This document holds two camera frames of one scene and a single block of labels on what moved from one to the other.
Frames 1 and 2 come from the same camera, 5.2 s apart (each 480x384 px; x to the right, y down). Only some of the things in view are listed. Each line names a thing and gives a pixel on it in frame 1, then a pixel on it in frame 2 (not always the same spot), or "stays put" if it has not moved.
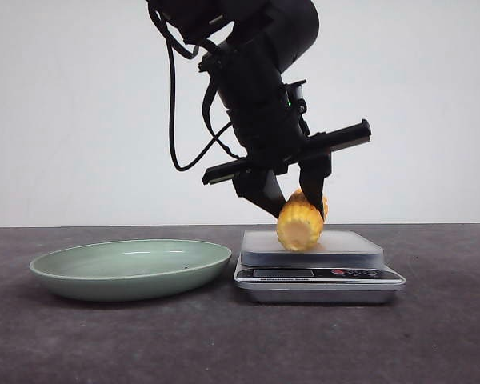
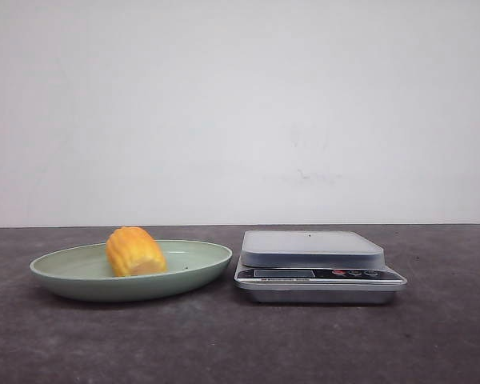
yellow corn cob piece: x=300 y=223 to x=133 y=252
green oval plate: x=131 y=270 stays put
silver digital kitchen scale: x=343 y=268 stays put
